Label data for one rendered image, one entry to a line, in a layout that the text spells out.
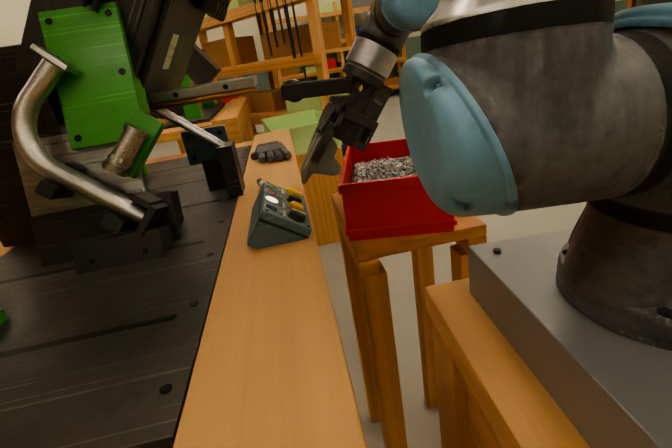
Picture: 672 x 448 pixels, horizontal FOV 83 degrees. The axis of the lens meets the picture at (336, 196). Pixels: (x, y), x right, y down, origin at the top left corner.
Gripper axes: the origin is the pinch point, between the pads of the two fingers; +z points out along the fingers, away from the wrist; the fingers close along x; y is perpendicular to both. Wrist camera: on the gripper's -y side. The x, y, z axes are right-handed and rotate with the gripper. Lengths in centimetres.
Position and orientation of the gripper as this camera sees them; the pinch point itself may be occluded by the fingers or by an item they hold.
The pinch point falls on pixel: (302, 175)
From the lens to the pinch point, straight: 66.7
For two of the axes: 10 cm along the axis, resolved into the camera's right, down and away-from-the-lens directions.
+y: 8.9, 3.7, 2.8
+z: -4.4, 8.7, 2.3
